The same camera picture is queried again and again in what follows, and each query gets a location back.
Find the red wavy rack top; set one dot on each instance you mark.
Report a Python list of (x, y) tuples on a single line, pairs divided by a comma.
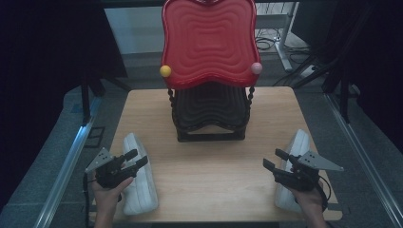
[(136, 28)]

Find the black floor frame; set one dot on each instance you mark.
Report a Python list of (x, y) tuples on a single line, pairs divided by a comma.
[(87, 136)]

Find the person's right hand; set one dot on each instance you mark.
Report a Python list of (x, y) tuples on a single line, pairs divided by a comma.
[(310, 201)]

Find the person's left hand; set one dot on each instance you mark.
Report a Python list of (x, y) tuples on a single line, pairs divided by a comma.
[(107, 196)]

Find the white sneaker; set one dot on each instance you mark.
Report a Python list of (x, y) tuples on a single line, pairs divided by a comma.
[(299, 142), (139, 193)]

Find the white power strip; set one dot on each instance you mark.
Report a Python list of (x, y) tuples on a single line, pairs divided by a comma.
[(308, 71)]

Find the aluminium rail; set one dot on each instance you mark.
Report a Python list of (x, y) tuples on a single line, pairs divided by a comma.
[(66, 171), (364, 158)]

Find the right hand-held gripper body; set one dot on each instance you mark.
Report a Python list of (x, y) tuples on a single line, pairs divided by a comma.
[(297, 177)]

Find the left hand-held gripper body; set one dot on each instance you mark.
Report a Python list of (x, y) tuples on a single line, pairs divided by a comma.
[(109, 172)]

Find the red and black shoe rack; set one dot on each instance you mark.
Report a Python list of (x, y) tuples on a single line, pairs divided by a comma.
[(209, 41)]

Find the dark curtain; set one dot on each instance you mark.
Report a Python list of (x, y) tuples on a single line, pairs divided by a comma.
[(377, 63), (41, 63)]

